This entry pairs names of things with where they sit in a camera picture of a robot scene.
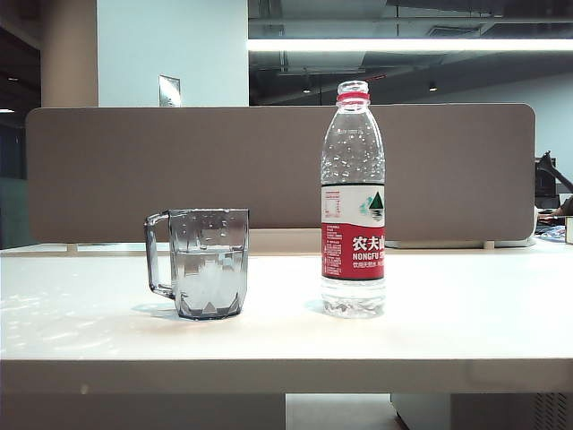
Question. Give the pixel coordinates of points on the Nongfu Spring mineral water bottle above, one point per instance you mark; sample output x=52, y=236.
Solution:
x=353, y=255

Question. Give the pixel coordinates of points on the black monitor on arm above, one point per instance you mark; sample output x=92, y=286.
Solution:
x=544, y=183

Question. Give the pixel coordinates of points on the background person forearm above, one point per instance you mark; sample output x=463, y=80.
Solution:
x=561, y=211

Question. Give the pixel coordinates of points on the transparent grey plastic mug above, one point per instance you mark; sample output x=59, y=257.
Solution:
x=210, y=269

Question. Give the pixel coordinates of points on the brown fabric desk partition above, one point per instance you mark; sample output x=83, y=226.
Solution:
x=179, y=157

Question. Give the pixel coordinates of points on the long white ceiling light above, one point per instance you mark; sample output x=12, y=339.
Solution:
x=403, y=45

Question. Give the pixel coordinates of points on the beige table leg panel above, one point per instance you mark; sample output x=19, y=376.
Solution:
x=134, y=414

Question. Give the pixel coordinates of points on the blue patterned desk clutter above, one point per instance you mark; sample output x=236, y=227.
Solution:
x=550, y=231

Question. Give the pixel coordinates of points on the beige round column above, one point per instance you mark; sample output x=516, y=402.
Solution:
x=67, y=54

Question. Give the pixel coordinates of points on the beige cardboard box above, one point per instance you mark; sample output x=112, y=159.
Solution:
x=569, y=230

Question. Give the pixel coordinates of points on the silver wall sign plate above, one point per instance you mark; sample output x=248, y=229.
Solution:
x=169, y=92

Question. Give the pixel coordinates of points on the beige partition foot bracket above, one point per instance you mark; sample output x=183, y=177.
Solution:
x=71, y=247
x=490, y=245

